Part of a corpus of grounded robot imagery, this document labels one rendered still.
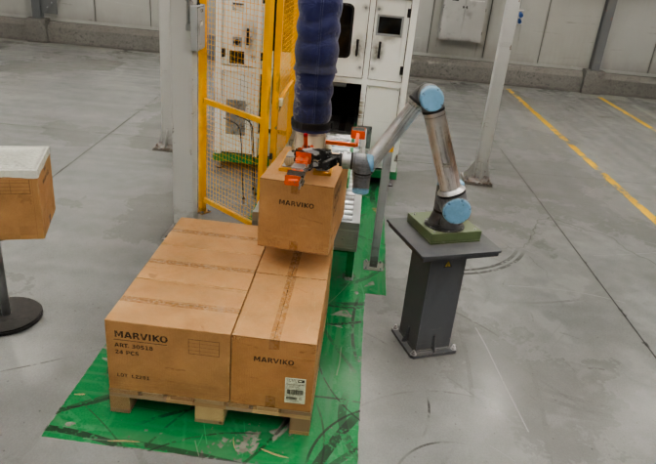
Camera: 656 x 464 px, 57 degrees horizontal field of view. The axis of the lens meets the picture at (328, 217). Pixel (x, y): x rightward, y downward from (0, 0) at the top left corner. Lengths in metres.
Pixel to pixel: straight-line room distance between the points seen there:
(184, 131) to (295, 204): 1.64
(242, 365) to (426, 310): 1.22
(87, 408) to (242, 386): 0.82
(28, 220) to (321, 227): 1.57
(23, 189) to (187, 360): 1.28
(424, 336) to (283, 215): 1.16
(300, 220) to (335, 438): 1.12
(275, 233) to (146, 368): 0.95
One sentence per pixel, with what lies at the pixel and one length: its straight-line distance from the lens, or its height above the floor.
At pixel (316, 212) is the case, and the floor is 0.92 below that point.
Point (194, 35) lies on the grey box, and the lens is 4.43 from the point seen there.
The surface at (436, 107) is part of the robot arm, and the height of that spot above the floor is 1.53.
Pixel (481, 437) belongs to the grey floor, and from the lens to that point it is 3.38.
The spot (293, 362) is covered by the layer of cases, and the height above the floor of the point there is 0.43.
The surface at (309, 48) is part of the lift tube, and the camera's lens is 3.22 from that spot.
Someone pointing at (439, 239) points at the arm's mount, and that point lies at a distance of 3.44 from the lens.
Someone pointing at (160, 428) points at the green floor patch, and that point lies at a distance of 3.24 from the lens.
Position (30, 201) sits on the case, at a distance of 3.59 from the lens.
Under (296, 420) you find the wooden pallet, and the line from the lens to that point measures 3.13.
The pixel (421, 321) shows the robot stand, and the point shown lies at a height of 0.23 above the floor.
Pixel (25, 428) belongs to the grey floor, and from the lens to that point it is 3.38.
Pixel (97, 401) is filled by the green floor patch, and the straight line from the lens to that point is 3.43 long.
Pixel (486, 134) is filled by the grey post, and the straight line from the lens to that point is 6.73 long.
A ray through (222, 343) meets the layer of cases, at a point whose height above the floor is 0.49.
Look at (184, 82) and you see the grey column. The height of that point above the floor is 1.24.
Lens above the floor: 2.21
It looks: 24 degrees down
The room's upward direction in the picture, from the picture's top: 5 degrees clockwise
